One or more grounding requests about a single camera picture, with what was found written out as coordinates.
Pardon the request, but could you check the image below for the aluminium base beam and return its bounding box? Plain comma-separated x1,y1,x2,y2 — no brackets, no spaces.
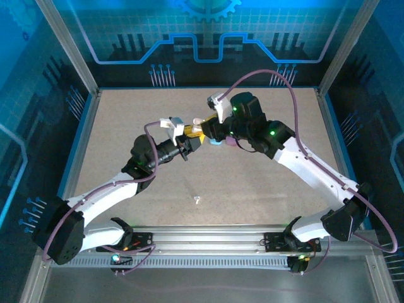
81,224,379,257

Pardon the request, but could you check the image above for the black controller box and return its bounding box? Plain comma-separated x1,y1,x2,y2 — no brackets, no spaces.
287,254,312,274
109,254,134,275

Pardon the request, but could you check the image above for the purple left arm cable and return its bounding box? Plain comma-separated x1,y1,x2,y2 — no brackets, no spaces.
42,121,158,276

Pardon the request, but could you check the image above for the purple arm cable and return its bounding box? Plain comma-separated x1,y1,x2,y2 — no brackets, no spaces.
42,121,158,276
220,69,399,275

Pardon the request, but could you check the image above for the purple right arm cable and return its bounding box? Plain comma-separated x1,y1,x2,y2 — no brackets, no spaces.
220,69,399,275

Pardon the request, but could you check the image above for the grey slotted cable duct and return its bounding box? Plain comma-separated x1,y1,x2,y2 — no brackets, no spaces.
71,254,299,270

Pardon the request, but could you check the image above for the aluminium frame post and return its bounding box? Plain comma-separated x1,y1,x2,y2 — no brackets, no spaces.
34,0,101,95
318,0,380,96

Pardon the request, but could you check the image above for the aluminium lower frame rail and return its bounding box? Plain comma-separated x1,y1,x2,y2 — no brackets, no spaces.
365,254,401,303
18,261,51,303

